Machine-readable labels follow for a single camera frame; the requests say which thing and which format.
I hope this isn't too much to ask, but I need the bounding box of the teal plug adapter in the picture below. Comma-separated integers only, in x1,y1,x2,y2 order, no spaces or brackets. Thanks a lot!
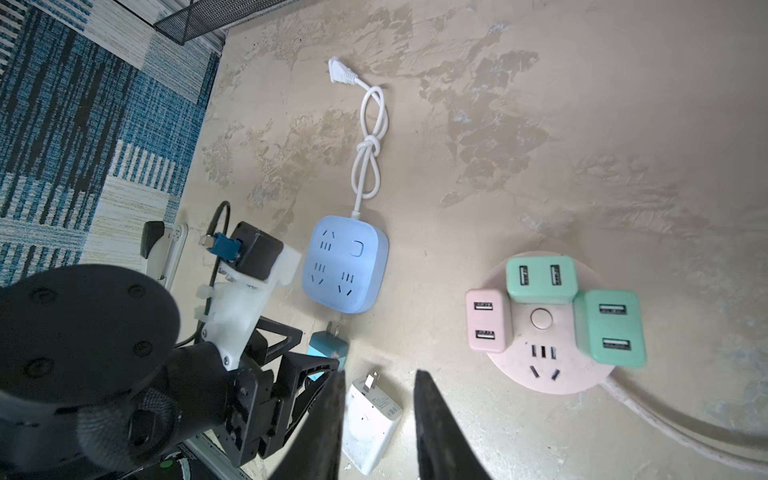
307,322,349,371

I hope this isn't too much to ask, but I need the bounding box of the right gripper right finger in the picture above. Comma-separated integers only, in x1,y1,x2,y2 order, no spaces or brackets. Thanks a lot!
414,370,490,480

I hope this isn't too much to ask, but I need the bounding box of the light green plug adapter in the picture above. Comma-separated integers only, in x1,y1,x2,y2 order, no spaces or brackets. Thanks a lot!
505,255,578,305

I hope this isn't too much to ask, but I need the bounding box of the blue square power strip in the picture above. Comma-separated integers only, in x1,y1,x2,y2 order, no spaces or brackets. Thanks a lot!
302,215,389,314

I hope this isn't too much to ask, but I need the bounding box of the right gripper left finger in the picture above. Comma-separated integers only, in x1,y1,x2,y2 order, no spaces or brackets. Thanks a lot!
271,371,346,479

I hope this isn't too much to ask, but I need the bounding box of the white cable with plug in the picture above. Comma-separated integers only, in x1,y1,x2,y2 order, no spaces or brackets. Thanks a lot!
327,56,390,220

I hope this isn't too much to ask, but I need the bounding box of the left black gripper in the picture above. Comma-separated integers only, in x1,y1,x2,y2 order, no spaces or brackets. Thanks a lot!
221,316,339,467

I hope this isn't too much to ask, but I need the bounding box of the white square plug adapter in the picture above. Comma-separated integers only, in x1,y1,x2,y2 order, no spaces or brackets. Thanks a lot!
341,371,403,475

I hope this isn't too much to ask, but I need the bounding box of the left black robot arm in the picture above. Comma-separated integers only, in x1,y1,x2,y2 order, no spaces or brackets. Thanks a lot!
1,265,344,479

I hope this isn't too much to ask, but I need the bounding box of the pink plug adapter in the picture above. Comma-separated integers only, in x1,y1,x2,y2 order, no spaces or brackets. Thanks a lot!
465,289,512,354

